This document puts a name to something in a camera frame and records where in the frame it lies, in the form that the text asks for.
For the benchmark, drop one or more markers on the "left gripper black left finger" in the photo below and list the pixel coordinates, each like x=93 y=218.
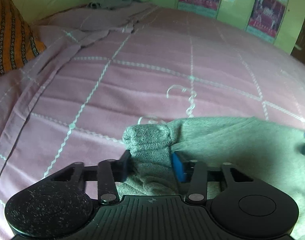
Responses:
x=106 y=173

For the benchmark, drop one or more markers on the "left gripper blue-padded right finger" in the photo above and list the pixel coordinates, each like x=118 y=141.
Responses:
x=197 y=174

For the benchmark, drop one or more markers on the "grey fleece pants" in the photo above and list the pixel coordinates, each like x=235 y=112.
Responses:
x=265 y=150

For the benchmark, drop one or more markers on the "pink checked bed sheet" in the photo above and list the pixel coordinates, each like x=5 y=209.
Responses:
x=174 y=65

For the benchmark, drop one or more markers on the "lower right purple poster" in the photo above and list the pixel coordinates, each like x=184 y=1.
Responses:
x=265 y=19

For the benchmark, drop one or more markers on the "folded pink blanket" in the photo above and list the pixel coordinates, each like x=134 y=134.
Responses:
x=84 y=35

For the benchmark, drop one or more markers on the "orange striped pillow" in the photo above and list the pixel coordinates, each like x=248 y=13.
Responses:
x=18 y=43

